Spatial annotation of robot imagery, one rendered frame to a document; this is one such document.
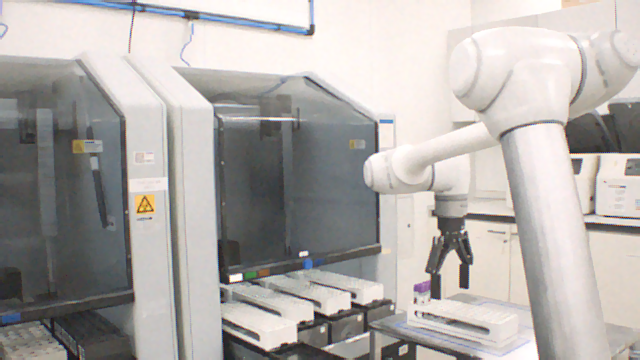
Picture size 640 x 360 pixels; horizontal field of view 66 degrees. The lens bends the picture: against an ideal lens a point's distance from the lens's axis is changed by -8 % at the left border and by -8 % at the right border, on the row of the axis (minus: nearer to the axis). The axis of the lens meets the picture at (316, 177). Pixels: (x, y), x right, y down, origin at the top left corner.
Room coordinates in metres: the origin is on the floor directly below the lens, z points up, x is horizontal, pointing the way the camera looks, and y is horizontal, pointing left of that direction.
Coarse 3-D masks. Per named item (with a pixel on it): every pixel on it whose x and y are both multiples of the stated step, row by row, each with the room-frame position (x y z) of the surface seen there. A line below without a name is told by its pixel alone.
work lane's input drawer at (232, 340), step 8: (224, 336) 1.42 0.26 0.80; (232, 336) 1.39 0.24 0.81; (224, 344) 1.40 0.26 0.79; (232, 344) 1.37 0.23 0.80; (240, 344) 1.35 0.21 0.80; (248, 344) 1.33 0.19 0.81; (280, 344) 1.30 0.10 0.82; (288, 344) 1.32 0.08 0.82; (296, 344) 1.32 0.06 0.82; (304, 344) 1.33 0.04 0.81; (224, 352) 1.40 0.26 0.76; (232, 352) 1.37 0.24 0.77; (240, 352) 1.34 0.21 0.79; (248, 352) 1.31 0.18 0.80; (256, 352) 1.30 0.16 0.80; (264, 352) 1.28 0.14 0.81; (272, 352) 1.27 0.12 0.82; (280, 352) 1.29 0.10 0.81; (288, 352) 1.30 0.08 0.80; (296, 352) 1.30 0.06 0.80; (304, 352) 1.30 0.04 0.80; (312, 352) 1.30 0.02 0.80; (320, 352) 1.28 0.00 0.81; (328, 352) 1.26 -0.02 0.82
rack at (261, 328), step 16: (224, 304) 1.53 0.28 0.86; (240, 304) 1.53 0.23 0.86; (224, 320) 1.49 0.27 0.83; (240, 320) 1.38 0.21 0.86; (256, 320) 1.38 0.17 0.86; (272, 320) 1.38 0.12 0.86; (288, 320) 1.37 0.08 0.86; (240, 336) 1.37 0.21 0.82; (256, 336) 1.41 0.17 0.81; (272, 336) 1.29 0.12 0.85; (288, 336) 1.32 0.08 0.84
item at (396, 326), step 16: (480, 304) 1.60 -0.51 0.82; (496, 304) 1.59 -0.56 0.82; (512, 304) 1.58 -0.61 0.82; (384, 320) 1.49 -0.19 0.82; (400, 320) 1.48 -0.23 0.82; (528, 320) 1.42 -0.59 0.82; (400, 336) 1.37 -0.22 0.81; (416, 336) 1.34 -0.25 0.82; (432, 336) 1.33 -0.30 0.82; (448, 336) 1.33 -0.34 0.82; (528, 336) 1.29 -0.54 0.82; (608, 336) 1.26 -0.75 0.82; (624, 336) 1.25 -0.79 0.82; (448, 352) 1.25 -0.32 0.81; (464, 352) 1.21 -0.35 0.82; (480, 352) 1.21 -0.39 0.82; (496, 352) 1.20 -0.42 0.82; (512, 352) 1.19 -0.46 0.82; (528, 352) 1.19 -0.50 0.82
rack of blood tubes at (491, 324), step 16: (416, 304) 1.43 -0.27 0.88; (432, 304) 1.42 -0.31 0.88; (448, 304) 1.42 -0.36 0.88; (464, 304) 1.41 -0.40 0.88; (416, 320) 1.42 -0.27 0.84; (432, 320) 1.39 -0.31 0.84; (448, 320) 1.39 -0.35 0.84; (464, 320) 1.30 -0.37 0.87; (480, 320) 1.27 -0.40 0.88; (496, 320) 1.26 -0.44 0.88; (512, 320) 1.27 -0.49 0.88; (464, 336) 1.30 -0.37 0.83; (480, 336) 1.27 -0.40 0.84; (496, 336) 1.23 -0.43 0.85; (512, 336) 1.27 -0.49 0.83
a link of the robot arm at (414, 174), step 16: (464, 128) 1.15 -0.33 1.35; (480, 128) 1.12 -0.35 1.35; (432, 144) 1.19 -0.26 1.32; (448, 144) 1.16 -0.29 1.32; (464, 144) 1.14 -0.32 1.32; (480, 144) 1.13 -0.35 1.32; (496, 144) 1.12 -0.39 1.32; (368, 160) 1.33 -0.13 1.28; (384, 160) 1.30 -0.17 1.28; (400, 160) 1.27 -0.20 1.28; (416, 160) 1.22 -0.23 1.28; (432, 160) 1.20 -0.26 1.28; (368, 176) 1.31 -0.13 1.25; (384, 176) 1.29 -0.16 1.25; (400, 176) 1.27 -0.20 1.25; (416, 176) 1.27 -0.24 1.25; (432, 176) 1.33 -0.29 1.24; (384, 192) 1.32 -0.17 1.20; (400, 192) 1.33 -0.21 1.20; (416, 192) 1.35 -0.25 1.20
